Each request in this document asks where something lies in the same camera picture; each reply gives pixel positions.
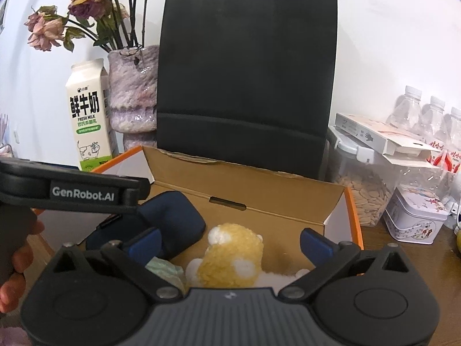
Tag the black paper bag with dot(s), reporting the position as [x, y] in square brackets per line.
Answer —
[245, 79]

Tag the purple glass vase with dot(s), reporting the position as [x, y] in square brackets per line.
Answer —
[133, 90]

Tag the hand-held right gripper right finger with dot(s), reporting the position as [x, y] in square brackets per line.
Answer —
[313, 243]

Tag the navy blue pouch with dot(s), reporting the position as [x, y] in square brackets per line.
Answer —
[173, 220]

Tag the person's left hand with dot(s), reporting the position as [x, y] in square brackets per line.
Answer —
[19, 259]

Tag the white milk carton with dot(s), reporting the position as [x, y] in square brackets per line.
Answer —
[86, 115]

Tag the pale printed tin box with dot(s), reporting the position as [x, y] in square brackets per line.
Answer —
[414, 216]

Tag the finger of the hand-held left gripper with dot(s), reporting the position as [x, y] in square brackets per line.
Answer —
[137, 191]

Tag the flat white box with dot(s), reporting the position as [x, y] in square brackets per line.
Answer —
[374, 131]

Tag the clear container of seeds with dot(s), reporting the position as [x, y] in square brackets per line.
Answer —
[363, 194]

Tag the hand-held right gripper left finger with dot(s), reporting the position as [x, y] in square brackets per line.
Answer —
[149, 243]

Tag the red cardboard box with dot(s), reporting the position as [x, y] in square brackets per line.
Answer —
[252, 191]

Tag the dried pink rose bouquet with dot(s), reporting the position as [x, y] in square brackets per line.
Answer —
[86, 3]

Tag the clear bag with green contents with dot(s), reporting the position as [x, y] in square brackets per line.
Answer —
[165, 268]

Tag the yellow and white plush sheep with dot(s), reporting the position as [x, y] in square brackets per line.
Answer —
[234, 252]

